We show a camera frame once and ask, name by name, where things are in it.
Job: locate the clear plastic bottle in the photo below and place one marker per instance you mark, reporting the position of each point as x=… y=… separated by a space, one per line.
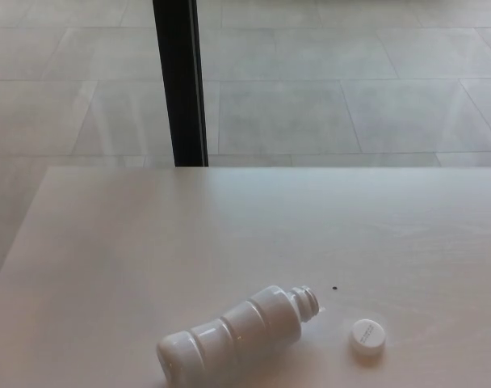
x=237 y=331

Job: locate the white bottle cap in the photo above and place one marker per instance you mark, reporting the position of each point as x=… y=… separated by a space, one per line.
x=367 y=336

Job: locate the black window frame post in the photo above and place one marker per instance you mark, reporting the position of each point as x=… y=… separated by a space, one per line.
x=180 y=81

